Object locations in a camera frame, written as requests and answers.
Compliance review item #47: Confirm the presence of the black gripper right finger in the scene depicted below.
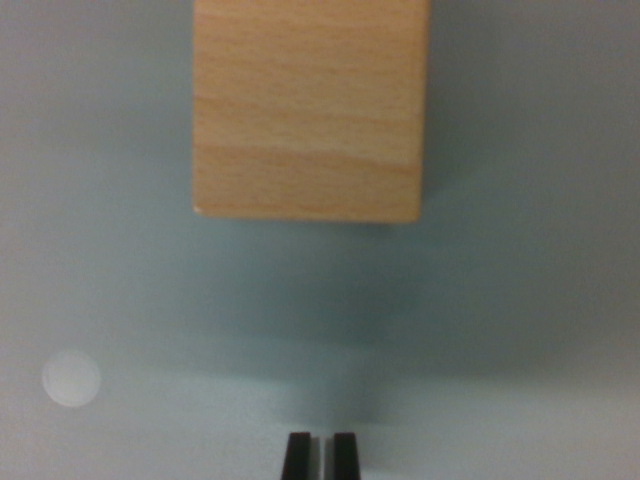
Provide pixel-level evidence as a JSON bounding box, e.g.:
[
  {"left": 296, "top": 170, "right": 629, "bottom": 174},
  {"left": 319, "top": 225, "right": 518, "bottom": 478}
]
[{"left": 324, "top": 432, "right": 363, "bottom": 480}]

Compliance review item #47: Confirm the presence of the wooden cube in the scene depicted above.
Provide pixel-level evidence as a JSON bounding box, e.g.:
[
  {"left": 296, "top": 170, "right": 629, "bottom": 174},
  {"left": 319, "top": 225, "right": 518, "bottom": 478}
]
[{"left": 191, "top": 0, "right": 433, "bottom": 224}]

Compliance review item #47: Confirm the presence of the light blue plastic tray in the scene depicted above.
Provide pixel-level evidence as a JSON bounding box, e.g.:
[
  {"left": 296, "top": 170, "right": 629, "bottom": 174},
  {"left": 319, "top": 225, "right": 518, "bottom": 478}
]
[{"left": 0, "top": 0, "right": 640, "bottom": 480}]

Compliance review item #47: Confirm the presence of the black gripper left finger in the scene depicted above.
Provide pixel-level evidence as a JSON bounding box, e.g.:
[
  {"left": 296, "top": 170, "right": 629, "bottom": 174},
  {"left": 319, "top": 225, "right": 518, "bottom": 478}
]
[{"left": 281, "top": 432, "right": 322, "bottom": 480}]

